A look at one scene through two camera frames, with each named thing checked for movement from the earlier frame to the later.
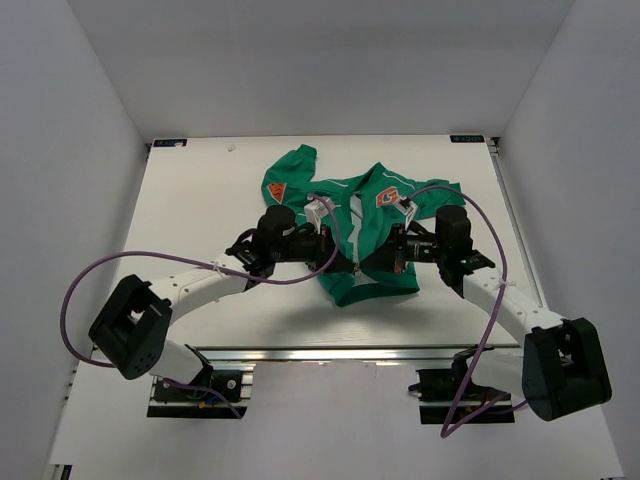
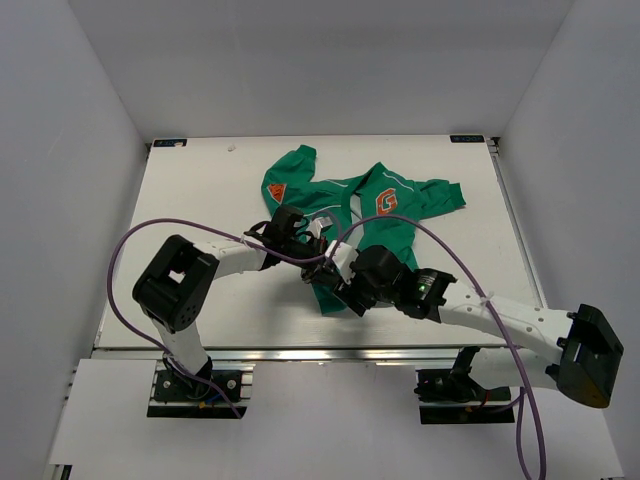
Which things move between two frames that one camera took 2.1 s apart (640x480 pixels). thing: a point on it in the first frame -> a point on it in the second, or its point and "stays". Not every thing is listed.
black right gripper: (391, 257) -> (348, 297)
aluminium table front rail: (350, 353) stays
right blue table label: (467, 139) stays
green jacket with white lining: (366, 209) stays
